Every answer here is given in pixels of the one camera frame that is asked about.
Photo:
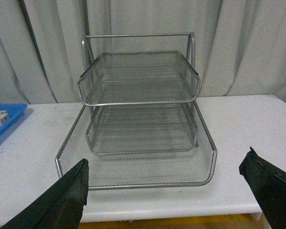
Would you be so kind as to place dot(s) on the silver mesh three-tier rack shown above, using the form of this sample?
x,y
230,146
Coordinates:
x,y
140,125

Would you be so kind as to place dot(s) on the white pleated curtain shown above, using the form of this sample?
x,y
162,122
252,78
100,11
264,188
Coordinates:
x,y
240,44

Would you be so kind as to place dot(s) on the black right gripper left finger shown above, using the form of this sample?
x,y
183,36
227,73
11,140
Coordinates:
x,y
60,206

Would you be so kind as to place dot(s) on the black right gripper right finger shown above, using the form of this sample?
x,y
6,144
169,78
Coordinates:
x,y
268,184

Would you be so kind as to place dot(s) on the blue plastic tray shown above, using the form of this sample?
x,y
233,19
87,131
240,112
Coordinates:
x,y
17,114

